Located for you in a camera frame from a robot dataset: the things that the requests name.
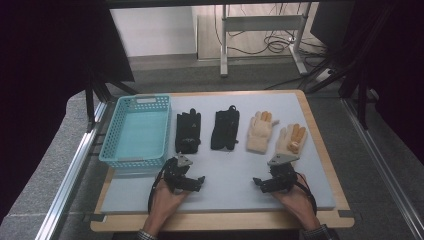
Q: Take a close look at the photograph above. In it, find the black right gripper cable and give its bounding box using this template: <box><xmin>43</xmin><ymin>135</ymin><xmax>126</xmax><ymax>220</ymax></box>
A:
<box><xmin>294</xmin><ymin>179</ymin><xmax>318</xmax><ymax>216</ymax></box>

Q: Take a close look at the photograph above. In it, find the grey foam mat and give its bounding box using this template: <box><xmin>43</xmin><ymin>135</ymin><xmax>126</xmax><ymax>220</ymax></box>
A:
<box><xmin>100</xmin><ymin>92</ymin><xmax>337</xmax><ymax>214</ymax></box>

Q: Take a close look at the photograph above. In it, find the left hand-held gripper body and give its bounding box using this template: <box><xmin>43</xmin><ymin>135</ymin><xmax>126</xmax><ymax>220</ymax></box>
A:
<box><xmin>162</xmin><ymin>152</ymin><xmax>194</xmax><ymax>194</ymax></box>

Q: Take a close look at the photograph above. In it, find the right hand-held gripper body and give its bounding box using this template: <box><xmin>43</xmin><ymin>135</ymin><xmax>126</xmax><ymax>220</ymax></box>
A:
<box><xmin>266</xmin><ymin>152</ymin><xmax>300</xmax><ymax>194</ymax></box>

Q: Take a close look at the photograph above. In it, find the person's right hand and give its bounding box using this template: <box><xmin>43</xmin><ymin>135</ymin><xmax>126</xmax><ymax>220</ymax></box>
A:
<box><xmin>271</xmin><ymin>172</ymin><xmax>320</xmax><ymax>232</ymax></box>

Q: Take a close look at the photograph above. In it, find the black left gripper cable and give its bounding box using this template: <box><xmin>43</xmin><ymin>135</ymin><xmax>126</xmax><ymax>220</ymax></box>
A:
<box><xmin>147</xmin><ymin>162</ymin><xmax>170</xmax><ymax>216</ymax></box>

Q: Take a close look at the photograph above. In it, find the dark curtain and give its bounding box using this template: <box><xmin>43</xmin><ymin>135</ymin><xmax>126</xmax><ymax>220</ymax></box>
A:
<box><xmin>0</xmin><ymin>0</ymin><xmax>136</xmax><ymax>221</ymax></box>
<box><xmin>309</xmin><ymin>0</ymin><xmax>424</xmax><ymax>164</ymax></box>

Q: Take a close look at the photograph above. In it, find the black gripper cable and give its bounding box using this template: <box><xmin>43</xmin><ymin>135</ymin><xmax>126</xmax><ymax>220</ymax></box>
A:
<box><xmin>147</xmin><ymin>162</ymin><xmax>170</xmax><ymax>216</ymax></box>
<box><xmin>294</xmin><ymin>179</ymin><xmax>318</xmax><ymax>216</ymax></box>

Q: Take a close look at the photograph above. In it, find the teal plastic basket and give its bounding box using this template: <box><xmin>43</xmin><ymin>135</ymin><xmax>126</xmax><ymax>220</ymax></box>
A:
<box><xmin>98</xmin><ymin>94</ymin><xmax>172</xmax><ymax>169</ymax></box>

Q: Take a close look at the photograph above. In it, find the black glove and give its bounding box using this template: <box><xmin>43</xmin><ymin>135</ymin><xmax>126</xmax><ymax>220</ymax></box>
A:
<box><xmin>210</xmin><ymin>105</ymin><xmax>241</xmax><ymax>152</ymax></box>
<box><xmin>174</xmin><ymin>108</ymin><xmax>202</xmax><ymax>155</ymax></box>

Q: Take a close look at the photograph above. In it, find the black metal stand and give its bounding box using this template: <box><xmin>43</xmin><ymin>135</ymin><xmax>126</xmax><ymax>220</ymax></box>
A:
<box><xmin>304</xmin><ymin>6</ymin><xmax>372</xmax><ymax>131</ymax></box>
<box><xmin>84</xmin><ymin>71</ymin><xmax>139</xmax><ymax>133</ymax></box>

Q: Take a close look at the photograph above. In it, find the white metal desk frame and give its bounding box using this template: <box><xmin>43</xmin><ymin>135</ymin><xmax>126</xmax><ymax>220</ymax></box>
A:
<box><xmin>219</xmin><ymin>3</ymin><xmax>309</xmax><ymax>78</ymax></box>

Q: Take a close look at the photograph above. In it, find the person's left hand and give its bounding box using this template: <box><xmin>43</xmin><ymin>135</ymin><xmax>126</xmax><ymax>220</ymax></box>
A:
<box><xmin>150</xmin><ymin>179</ymin><xmax>190</xmax><ymax>222</ymax></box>

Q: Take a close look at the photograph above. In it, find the beige knit glove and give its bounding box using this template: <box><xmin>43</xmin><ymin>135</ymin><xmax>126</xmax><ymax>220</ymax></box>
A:
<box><xmin>273</xmin><ymin>123</ymin><xmax>308</xmax><ymax>158</ymax></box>
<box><xmin>245</xmin><ymin>110</ymin><xmax>280</xmax><ymax>155</ymax></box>

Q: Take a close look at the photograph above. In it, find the bundle of black floor cables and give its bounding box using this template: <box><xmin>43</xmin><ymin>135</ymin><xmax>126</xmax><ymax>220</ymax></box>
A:
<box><xmin>229</xmin><ymin>31</ymin><xmax>328</xmax><ymax>58</ymax></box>

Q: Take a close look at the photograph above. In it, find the white power strip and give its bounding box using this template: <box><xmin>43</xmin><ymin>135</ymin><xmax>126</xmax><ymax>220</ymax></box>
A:
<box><xmin>314</xmin><ymin>68</ymin><xmax>333</xmax><ymax>83</ymax></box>

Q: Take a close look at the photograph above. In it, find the aluminium rail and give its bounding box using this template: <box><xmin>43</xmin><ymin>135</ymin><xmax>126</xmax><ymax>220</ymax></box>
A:
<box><xmin>34</xmin><ymin>101</ymin><xmax>109</xmax><ymax>240</ymax></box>
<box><xmin>341</xmin><ymin>98</ymin><xmax>424</xmax><ymax>231</ymax></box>

